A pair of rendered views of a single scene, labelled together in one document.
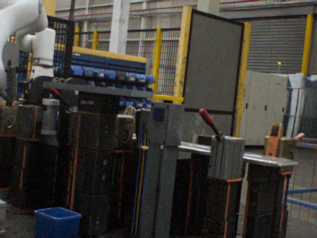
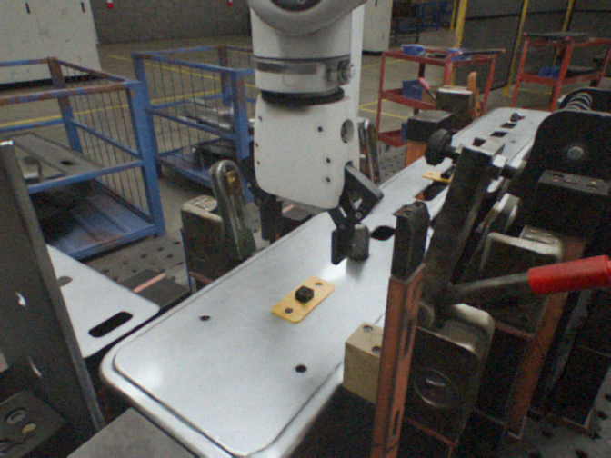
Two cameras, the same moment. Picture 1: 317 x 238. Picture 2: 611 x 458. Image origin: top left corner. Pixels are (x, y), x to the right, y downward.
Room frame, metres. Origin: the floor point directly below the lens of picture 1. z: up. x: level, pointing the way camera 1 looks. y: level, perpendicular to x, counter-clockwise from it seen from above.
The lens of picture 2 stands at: (2.26, 0.93, 1.31)
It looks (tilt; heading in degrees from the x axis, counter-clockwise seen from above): 29 degrees down; 267
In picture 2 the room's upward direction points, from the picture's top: straight up
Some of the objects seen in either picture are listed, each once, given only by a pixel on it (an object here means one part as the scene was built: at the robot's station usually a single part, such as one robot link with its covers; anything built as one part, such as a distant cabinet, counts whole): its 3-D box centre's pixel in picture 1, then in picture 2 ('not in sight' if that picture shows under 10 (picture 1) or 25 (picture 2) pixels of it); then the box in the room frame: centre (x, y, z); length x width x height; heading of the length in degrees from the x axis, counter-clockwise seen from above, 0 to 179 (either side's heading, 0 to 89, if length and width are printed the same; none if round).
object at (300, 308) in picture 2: not in sight; (304, 294); (2.25, 0.52, 1.01); 0.08 x 0.04 x 0.01; 52
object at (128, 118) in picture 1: (115, 170); not in sight; (1.74, 0.13, 0.89); 0.13 x 0.11 x 0.38; 142
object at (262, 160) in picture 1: (120, 134); (445, 176); (1.95, 0.13, 1.00); 1.38 x 0.22 x 0.02; 52
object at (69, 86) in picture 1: (99, 89); not in sight; (1.55, 0.18, 1.16); 0.37 x 0.14 x 0.02; 52
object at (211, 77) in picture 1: (208, 115); not in sight; (5.10, -0.49, 1.00); 1.04 x 0.14 x 2.00; 132
